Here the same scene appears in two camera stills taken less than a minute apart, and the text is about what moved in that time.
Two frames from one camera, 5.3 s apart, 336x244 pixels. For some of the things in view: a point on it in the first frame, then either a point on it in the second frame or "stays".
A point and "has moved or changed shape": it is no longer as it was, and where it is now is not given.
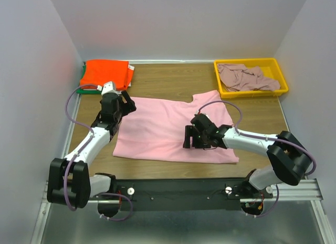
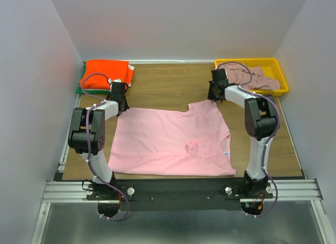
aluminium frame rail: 303,192 stays
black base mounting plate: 188,194 stays
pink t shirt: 155,129 has moved or changed shape
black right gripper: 190,130 to 210,97
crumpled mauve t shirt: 240,77 stays
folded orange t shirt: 101,72 stays
